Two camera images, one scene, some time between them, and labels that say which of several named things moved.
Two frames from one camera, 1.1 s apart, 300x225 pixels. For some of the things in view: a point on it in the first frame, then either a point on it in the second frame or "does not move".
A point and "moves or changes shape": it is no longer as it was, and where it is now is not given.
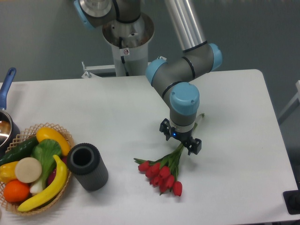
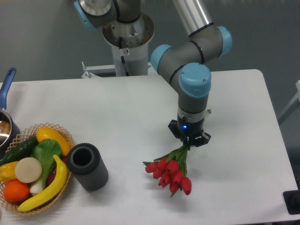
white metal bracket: [89, 69] does not move
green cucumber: [25, 149] does not move
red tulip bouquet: [162, 173] moves or changes shape
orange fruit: [16, 191] does not move
